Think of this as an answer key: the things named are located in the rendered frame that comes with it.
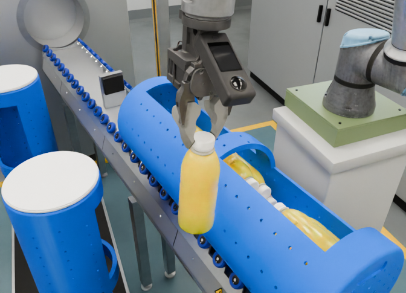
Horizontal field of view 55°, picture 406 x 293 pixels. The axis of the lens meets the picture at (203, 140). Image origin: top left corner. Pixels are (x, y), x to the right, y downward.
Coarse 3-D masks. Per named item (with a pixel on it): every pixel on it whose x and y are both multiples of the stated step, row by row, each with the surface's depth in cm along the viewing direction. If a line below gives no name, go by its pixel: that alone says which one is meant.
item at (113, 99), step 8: (112, 72) 167; (120, 72) 168; (104, 80) 164; (112, 80) 166; (120, 80) 168; (104, 88) 166; (112, 88) 168; (120, 88) 170; (104, 96) 169; (112, 96) 172; (120, 96) 174; (104, 104) 172; (112, 104) 173; (120, 104) 176
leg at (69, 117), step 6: (66, 108) 237; (66, 114) 238; (72, 114) 241; (66, 120) 241; (72, 120) 243; (72, 126) 245; (72, 132) 247; (72, 138) 249; (78, 138) 251; (72, 144) 251; (78, 144) 253; (72, 150) 258; (78, 150) 255
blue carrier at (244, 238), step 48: (144, 96) 122; (144, 144) 115; (240, 144) 98; (240, 192) 87; (288, 192) 108; (240, 240) 83; (288, 240) 76; (384, 240) 75; (288, 288) 73; (336, 288) 68; (384, 288) 82
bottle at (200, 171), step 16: (192, 160) 65; (208, 160) 64; (192, 176) 65; (208, 176) 65; (192, 192) 67; (208, 192) 67; (192, 208) 68; (208, 208) 69; (192, 224) 70; (208, 224) 71
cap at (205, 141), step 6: (198, 132) 65; (204, 132) 66; (198, 138) 64; (204, 138) 64; (210, 138) 64; (198, 144) 63; (204, 144) 63; (210, 144) 63; (198, 150) 64; (204, 150) 64
